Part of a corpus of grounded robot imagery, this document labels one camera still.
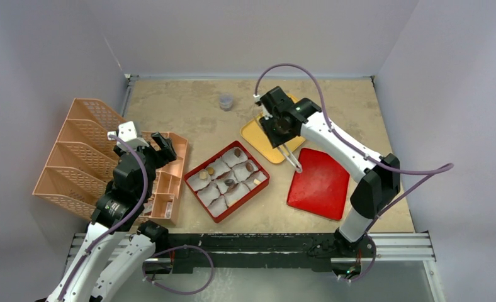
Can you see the black metal base rail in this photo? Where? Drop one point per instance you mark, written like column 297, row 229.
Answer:
column 315, row 251

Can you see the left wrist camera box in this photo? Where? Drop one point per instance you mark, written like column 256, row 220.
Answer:
column 127, row 136

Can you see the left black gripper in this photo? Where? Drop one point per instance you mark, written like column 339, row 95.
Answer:
column 164, row 143

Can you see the small clear plastic jar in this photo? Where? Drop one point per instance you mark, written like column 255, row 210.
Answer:
column 226, row 102

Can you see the red box lid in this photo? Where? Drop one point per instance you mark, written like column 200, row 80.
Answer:
column 321, row 188

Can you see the red compartment chocolate box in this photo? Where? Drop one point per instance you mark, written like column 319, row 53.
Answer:
column 217, row 199

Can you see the yellow plastic tray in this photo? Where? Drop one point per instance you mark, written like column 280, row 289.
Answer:
column 253, row 133

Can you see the metal serving tongs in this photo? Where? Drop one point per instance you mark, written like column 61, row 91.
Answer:
column 290, row 157

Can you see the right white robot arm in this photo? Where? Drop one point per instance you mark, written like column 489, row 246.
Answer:
column 375, row 175

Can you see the dark chocolate at tray bottom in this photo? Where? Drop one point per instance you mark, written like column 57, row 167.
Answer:
column 249, row 167

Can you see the dark round chocolate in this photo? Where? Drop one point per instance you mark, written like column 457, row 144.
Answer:
column 229, row 182

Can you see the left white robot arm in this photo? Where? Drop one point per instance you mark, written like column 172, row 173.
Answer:
column 116, row 210

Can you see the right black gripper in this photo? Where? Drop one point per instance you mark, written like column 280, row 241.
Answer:
column 279, row 133

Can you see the pink plastic file rack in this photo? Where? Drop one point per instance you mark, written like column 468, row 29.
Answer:
column 81, row 161

